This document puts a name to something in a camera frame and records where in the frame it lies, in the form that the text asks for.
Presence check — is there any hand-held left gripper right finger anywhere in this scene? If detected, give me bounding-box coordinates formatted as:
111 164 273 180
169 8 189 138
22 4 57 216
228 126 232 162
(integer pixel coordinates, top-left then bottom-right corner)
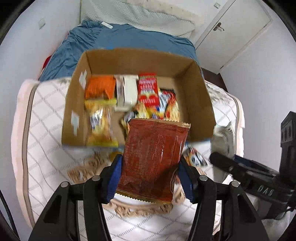
178 155 270 241

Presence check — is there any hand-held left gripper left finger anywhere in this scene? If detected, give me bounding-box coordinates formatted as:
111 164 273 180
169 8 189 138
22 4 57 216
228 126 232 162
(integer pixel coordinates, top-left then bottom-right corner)
28 154 123 241

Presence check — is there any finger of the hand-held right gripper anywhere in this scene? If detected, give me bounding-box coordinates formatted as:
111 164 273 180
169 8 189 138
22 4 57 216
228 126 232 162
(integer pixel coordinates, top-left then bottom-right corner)
233 155 278 174
209 152 250 181

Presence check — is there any grey snack packet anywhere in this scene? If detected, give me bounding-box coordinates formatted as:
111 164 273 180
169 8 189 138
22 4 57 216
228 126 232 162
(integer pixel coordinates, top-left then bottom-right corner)
211 122 235 159

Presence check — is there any dark red-brown snack packet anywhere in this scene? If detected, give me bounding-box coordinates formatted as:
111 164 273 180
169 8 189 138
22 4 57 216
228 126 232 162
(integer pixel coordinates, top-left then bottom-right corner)
116 118 191 204

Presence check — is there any yellow biscuit packet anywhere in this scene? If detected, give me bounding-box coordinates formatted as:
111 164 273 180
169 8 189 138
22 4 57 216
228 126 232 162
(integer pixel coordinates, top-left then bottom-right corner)
84 98 119 147

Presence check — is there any yellow cartoon snack packet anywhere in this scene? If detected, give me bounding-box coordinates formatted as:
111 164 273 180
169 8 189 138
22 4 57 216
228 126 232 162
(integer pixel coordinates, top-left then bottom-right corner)
120 103 158 135

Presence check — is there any large yellow red noodle packet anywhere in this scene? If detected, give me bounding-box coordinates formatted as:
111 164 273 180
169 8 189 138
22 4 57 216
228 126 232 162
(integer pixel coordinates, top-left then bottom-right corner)
158 89 181 122

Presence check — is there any white snack packet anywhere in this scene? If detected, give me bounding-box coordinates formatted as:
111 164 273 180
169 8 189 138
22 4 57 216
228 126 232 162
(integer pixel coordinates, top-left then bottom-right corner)
114 75 139 113

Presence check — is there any orange snack packet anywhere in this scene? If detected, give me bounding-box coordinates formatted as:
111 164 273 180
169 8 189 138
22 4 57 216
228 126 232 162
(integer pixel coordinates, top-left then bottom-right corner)
85 76 117 101

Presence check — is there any red snack packet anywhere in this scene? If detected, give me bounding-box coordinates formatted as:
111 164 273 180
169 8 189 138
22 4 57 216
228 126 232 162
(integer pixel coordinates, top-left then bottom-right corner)
138 73 160 109

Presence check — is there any cardboard box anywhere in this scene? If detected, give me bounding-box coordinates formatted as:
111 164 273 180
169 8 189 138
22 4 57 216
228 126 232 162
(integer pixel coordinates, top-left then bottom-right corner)
61 48 216 149

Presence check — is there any brown white cartoon packet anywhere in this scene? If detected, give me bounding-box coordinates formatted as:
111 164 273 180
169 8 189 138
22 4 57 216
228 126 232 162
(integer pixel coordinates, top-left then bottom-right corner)
184 142 208 168

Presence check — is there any white diamond-patterned quilt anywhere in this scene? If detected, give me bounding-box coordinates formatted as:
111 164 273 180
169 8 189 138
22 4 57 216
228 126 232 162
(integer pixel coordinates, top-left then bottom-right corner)
11 77 245 241

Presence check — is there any white door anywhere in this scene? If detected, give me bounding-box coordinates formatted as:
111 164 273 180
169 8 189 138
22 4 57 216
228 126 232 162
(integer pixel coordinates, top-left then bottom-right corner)
194 0 274 75

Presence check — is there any blue bed sheet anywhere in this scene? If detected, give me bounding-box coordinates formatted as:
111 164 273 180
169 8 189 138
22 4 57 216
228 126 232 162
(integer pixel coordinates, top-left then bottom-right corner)
38 20 197 81

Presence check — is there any white quilted pillow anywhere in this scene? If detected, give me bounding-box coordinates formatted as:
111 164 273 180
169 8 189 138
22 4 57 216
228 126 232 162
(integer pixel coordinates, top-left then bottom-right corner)
81 0 204 37

